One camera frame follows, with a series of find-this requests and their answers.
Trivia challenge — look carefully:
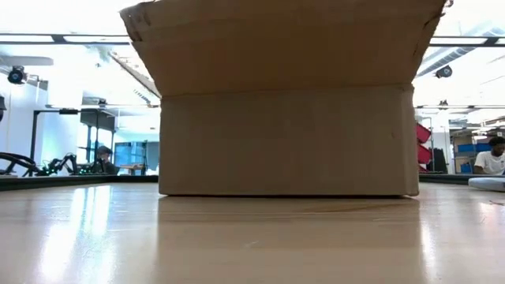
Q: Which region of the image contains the overhead black light bar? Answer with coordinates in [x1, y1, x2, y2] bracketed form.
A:
[0, 33, 505, 47]

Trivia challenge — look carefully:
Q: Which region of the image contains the shelf with blue bins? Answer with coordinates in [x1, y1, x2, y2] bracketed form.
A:
[451, 128, 505, 174]

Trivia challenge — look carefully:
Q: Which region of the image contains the background black stand frame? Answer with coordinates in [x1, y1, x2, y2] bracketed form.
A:
[30, 108, 118, 174]

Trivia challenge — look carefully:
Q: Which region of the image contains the red storage bin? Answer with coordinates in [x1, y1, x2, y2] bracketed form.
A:
[416, 122, 432, 144]
[417, 144, 433, 165]

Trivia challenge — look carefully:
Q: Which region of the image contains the blue partition panel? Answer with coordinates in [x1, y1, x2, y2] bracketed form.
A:
[114, 140, 161, 174]

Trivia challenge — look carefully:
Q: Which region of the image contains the grey utility knife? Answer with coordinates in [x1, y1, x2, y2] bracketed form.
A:
[468, 176, 505, 193]

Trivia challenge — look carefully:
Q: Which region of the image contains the black aluminium table frame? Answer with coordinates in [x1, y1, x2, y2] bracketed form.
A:
[0, 173, 505, 192]

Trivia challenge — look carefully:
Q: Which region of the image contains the brown cardboard box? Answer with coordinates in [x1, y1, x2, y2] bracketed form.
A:
[119, 0, 449, 197]

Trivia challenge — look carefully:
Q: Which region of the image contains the person at dark desk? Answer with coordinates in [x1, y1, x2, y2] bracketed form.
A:
[92, 144, 119, 176]

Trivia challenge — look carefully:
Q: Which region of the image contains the person in white top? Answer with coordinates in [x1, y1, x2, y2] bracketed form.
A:
[473, 136, 505, 176]

